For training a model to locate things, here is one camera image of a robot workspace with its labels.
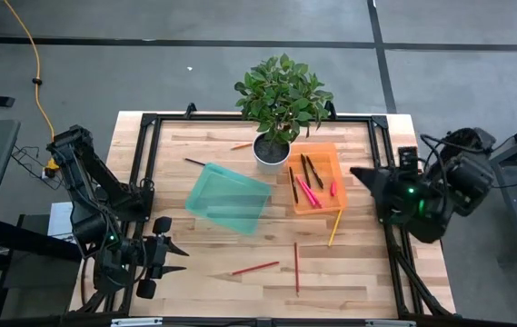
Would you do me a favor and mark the black aluminium rig frame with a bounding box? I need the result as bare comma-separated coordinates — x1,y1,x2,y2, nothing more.
75,111,457,319

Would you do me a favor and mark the dark brown pen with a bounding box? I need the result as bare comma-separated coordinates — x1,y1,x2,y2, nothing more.
300,153,313,189

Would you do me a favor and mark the yellow pencil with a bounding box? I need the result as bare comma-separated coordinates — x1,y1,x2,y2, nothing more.
327,208,343,248

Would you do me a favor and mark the red pencil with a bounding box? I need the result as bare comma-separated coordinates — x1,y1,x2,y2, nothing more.
229,261,281,277
293,242,301,297

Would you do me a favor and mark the green leafy plant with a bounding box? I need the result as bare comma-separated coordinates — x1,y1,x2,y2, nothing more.
234,53,334,145

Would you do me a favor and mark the black pen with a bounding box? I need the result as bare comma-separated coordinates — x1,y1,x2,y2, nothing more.
305,155,325,191
288,166,300,204

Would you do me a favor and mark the yellow power cable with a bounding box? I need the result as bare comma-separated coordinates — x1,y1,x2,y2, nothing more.
2,0,62,179

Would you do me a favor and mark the black side desk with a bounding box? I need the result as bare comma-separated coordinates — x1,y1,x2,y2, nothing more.
0,213,85,322

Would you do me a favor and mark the white paper sheet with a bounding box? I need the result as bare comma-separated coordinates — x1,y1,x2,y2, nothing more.
47,201,76,238

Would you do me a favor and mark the translucent green plastic bin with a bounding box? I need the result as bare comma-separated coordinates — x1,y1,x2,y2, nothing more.
184,162,273,236

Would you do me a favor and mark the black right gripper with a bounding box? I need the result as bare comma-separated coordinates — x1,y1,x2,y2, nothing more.
349,145,423,225

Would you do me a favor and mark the white ribbed plant pot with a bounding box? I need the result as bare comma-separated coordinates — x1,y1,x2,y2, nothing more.
252,134,293,175

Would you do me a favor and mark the translucent orange plastic bin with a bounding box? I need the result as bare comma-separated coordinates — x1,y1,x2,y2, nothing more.
285,142,348,216

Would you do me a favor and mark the silver metal bracket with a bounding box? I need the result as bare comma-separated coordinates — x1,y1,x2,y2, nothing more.
110,317,164,327
364,319,418,327

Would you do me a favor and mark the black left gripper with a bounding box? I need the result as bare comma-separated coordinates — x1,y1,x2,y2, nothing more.
135,215,191,301

